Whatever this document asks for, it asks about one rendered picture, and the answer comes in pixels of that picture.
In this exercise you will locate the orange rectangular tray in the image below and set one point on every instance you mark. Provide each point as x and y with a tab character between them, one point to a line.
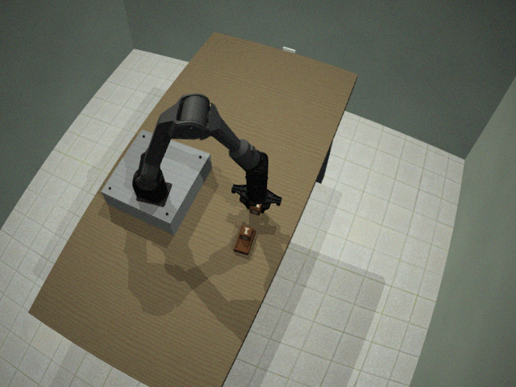
243	246

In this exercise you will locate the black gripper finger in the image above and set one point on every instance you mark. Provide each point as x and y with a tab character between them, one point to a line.
245	202
265	207

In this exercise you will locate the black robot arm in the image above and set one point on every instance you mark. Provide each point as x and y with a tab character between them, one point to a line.
148	182

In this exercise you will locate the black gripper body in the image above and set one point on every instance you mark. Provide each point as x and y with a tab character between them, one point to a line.
263	198

